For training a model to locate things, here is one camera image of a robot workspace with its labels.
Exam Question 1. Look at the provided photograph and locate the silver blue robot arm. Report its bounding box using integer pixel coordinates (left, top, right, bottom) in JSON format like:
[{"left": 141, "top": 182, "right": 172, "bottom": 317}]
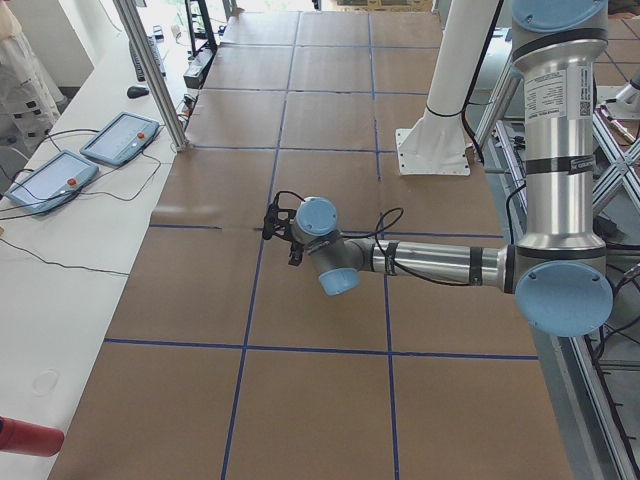
[{"left": 262, "top": 1, "right": 614, "bottom": 337}]

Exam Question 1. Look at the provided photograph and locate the aluminium lattice frame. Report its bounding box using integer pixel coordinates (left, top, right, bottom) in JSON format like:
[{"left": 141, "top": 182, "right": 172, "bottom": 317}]
[{"left": 470, "top": 67, "right": 639, "bottom": 479}]

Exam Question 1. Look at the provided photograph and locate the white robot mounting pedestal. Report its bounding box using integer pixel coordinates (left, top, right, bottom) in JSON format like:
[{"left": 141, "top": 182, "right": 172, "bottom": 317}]
[{"left": 396, "top": 0, "right": 503, "bottom": 176}]

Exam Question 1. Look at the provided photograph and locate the person in white clothes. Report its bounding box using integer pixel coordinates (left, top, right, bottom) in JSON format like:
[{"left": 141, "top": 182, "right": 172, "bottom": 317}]
[{"left": 1, "top": 1, "right": 60, "bottom": 153}]

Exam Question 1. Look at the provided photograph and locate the near blue teach pendant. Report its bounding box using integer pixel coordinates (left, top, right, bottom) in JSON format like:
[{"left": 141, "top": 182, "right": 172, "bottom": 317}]
[{"left": 5, "top": 150, "right": 99, "bottom": 215}]

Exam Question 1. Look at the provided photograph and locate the aluminium frame post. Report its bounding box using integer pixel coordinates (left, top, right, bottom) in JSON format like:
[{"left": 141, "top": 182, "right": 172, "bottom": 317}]
[{"left": 113, "top": 0, "right": 188, "bottom": 152}]

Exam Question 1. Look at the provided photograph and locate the red bottle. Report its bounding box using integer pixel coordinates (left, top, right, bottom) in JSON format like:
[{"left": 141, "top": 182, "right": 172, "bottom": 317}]
[{"left": 1, "top": 417, "right": 65, "bottom": 457}]

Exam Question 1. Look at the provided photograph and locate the blue teach pendant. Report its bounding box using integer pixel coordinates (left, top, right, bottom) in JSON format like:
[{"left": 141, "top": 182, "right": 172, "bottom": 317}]
[
  {"left": 80, "top": 112, "right": 160, "bottom": 166},
  {"left": 5, "top": 150, "right": 99, "bottom": 215}
]

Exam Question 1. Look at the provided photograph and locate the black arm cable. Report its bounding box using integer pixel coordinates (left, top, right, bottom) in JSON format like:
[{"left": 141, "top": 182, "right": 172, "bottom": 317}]
[{"left": 374, "top": 207, "right": 481, "bottom": 287}]

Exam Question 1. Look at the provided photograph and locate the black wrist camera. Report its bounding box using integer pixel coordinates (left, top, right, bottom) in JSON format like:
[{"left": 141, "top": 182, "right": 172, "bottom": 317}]
[{"left": 288, "top": 243, "right": 304, "bottom": 267}]

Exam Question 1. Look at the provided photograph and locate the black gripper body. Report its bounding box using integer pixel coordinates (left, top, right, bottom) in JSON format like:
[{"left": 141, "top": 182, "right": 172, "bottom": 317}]
[{"left": 263, "top": 202, "right": 296, "bottom": 241}]

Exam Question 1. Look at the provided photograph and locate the far blue teach pendant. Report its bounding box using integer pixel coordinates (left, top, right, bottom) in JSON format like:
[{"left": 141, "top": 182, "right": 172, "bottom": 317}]
[{"left": 80, "top": 112, "right": 160, "bottom": 166}]

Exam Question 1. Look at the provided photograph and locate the black computer mouse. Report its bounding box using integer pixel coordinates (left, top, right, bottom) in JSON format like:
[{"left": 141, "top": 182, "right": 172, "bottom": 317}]
[{"left": 126, "top": 85, "right": 150, "bottom": 99}]

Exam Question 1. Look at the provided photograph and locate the black keyboard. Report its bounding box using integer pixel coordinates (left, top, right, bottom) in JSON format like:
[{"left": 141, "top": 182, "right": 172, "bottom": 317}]
[{"left": 129, "top": 33, "right": 166, "bottom": 87}]

